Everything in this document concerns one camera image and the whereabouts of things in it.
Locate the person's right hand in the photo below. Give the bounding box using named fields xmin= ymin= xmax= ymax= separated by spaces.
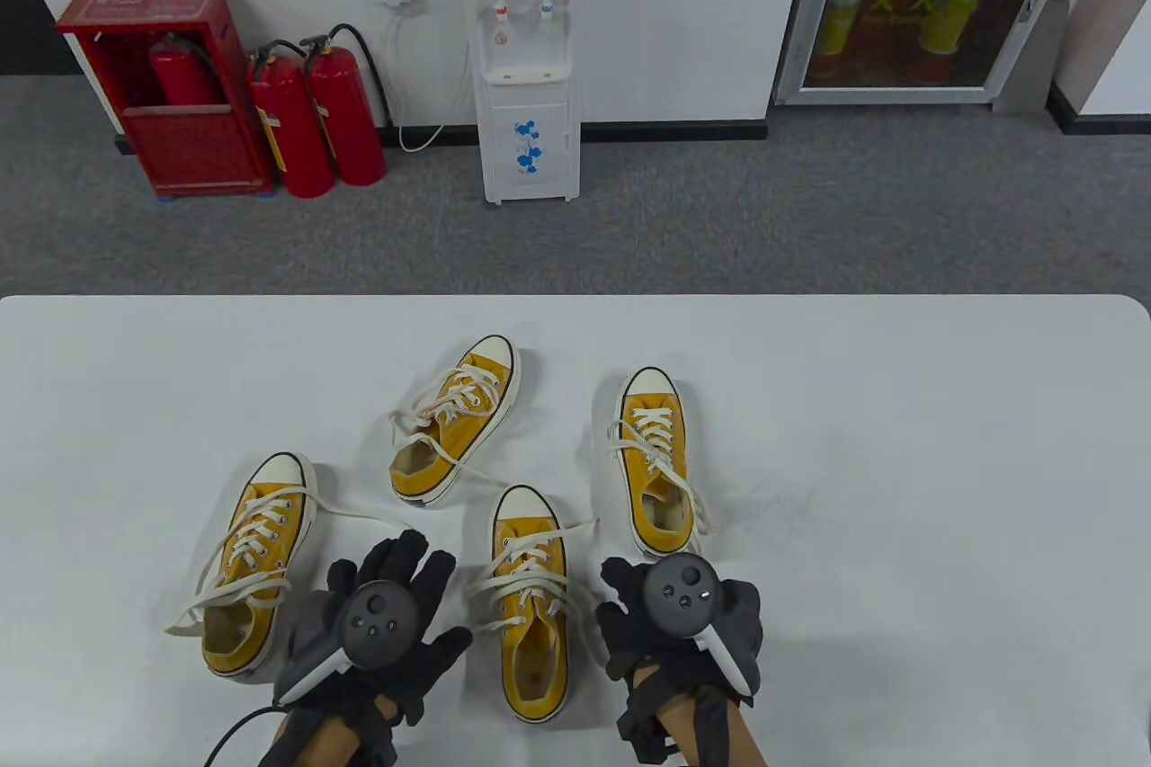
xmin=596 ymin=556 xmax=720 ymax=691

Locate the person's left hand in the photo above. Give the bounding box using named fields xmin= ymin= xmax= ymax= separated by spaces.
xmin=274 ymin=529 xmax=473 ymax=766

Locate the yellow canvas shoe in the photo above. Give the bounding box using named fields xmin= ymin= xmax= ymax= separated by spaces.
xmin=388 ymin=334 xmax=522 ymax=509
xmin=490 ymin=484 xmax=572 ymax=725
xmin=200 ymin=452 xmax=317 ymax=680
xmin=616 ymin=367 xmax=711 ymax=561

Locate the person's right forearm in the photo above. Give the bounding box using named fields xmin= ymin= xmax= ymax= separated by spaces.
xmin=629 ymin=664 xmax=770 ymax=767

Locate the black hand controller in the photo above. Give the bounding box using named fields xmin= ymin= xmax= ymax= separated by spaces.
xmin=272 ymin=580 xmax=424 ymax=707
xmin=641 ymin=556 xmax=765 ymax=709

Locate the white water dispenser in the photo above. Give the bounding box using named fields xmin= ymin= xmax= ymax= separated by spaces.
xmin=457 ymin=0 xmax=584 ymax=206

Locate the red fire extinguisher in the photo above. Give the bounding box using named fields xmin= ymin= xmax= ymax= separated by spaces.
xmin=148 ymin=32 xmax=221 ymax=107
xmin=299 ymin=23 xmax=393 ymax=188
xmin=245 ymin=40 xmax=336 ymax=200

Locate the red extinguisher cabinet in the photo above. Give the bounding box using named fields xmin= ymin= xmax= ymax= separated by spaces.
xmin=56 ymin=0 xmax=275 ymax=200

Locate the glass fire hydrant cabinet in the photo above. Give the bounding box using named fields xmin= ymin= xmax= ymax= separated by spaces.
xmin=773 ymin=0 xmax=1093 ymax=107

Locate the black cable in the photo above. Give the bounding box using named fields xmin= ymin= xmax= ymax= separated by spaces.
xmin=202 ymin=704 xmax=289 ymax=767

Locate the white power cable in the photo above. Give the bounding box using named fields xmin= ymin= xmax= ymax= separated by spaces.
xmin=385 ymin=3 xmax=473 ymax=154

